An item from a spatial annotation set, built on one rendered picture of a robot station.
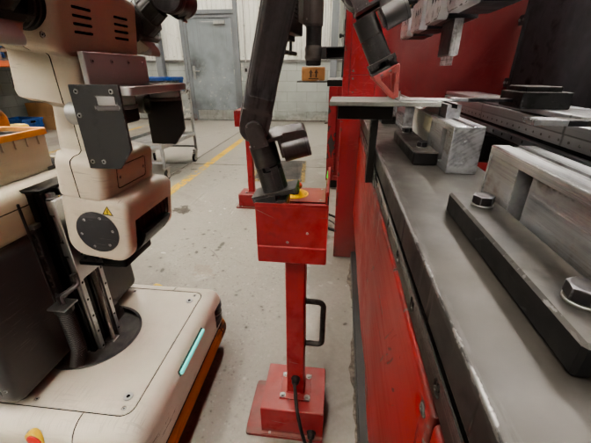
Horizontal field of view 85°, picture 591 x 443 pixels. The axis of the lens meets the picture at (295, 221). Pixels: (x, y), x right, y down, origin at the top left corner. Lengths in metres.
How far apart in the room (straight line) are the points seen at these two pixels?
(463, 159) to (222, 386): 1.11
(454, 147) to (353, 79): 1.12
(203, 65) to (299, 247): 7.73
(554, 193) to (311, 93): 7.53
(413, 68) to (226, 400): 1.65
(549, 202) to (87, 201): 0.83
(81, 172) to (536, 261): 0.81
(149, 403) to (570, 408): 0.93
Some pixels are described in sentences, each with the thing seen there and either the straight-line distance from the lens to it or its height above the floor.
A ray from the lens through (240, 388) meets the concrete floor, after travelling 1.37.
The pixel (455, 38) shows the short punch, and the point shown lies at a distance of 0.92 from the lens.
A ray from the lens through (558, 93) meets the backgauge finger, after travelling 1.01.
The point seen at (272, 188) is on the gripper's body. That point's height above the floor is 0.84.
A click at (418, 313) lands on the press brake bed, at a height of 0.81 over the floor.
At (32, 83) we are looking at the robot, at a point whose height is 1.04.
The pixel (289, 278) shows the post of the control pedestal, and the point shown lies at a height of 0.57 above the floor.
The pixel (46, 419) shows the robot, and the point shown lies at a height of 0.28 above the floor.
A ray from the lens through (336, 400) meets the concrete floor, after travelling 1.33.
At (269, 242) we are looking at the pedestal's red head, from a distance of 0.74.
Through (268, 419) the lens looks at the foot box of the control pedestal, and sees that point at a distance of 1.20.
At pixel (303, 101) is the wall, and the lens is 7.89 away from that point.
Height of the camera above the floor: 1.07
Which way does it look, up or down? 25 degrees down
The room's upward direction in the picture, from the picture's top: straight up
